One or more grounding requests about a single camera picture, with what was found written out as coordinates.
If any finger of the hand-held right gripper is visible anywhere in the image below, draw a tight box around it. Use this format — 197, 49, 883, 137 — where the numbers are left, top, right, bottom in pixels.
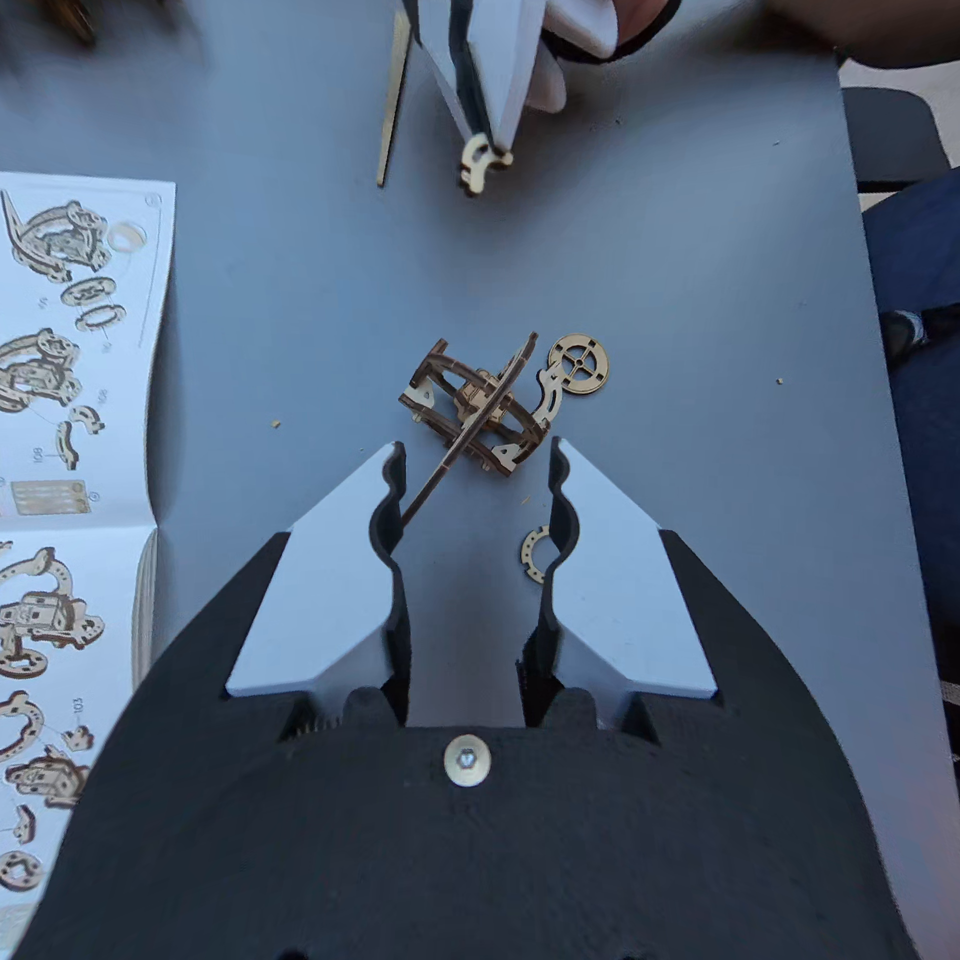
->
402, 0, 489, 145
450, 0, 554, 149

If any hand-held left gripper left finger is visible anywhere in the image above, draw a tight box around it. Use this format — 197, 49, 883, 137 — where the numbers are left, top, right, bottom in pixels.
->
225, 441, 412, 725

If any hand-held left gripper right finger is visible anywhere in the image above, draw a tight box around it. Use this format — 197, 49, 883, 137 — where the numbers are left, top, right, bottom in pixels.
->
516, 437, 719, 727

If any small curved wooden part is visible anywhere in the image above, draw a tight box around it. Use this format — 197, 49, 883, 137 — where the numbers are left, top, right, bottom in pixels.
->
459, 132, 516, 199

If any wooden model assembly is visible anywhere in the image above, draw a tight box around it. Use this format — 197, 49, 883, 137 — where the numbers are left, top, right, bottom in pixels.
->
397, 331, 569, 528

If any person's right forearm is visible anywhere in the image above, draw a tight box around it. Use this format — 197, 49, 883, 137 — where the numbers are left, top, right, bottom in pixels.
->
750, 0, 960, 72

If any person's right hand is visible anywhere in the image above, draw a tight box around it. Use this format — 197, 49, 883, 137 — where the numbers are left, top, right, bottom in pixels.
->
616, 0, 781, 46

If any thin wooden strip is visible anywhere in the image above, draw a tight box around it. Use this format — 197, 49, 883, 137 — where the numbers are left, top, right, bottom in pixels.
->
376, 10, 413, 189

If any wooden horseshoe part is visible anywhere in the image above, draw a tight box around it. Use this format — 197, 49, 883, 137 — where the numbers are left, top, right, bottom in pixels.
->
520, 524, 553, 585

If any wooden spoked wheel part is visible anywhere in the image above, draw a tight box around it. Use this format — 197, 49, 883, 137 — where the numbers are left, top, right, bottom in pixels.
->
548, 333, 611, 397

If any assembly instruction booklet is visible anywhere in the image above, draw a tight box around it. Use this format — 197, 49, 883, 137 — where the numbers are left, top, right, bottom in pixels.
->
0, 171, 178, 942

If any black chair seat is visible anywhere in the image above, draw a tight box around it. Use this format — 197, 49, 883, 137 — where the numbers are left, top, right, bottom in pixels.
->
840, 85, 951, 194

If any person's blue jeans leg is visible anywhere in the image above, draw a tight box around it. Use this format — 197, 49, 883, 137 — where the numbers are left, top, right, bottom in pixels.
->
861, 166, 960, 627

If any brown wooden part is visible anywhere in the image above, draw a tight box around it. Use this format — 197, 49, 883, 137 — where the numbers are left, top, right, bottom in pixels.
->
41, 0, 100, 48

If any person's shoe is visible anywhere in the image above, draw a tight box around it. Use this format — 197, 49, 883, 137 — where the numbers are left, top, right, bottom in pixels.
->
879, 307, 933, 370

